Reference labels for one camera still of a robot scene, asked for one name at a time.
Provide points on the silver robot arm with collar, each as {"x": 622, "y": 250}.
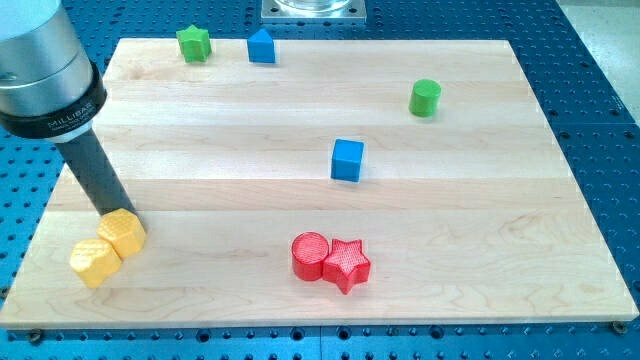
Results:
{"x": 49, "y": 87}

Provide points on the blue cube block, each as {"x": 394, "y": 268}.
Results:
{"x": 346, "y": 160}

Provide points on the light wooden board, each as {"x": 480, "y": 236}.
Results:
{"x": 471, "y": 215}

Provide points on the red cylinder block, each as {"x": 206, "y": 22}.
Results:
{"x": 309, "y": 250}

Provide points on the red star block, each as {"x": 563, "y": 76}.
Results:
{"x": 346, "y": 265}

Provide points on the green cylinder block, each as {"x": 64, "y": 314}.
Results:
{"x": 424, "y": 98}

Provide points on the blue pentagon house block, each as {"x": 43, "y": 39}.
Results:
{"x": 261, "y": 47}

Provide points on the green star block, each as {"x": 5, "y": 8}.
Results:
{"x": 194, "y": 44}

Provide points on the yellow hexagon block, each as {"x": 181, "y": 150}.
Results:
{"x": 124, "y": 231}

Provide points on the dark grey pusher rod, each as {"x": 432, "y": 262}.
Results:
{"x": 88, "y": 162}

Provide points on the yellow pentagon block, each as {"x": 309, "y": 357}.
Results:
{"x": 93, "y": 260}

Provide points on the left board clamp screw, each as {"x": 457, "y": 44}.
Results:
{"x": 35, "y": 336}

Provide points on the board clamp screw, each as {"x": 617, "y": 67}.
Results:
{"x": 619, "y": 327}
{"x": 35, "y": 336}

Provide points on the right board clamp screw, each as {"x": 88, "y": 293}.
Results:
{"x": 619, "y": 327}

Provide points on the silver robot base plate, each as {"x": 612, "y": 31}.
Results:
{"x": 313, "y": 11}

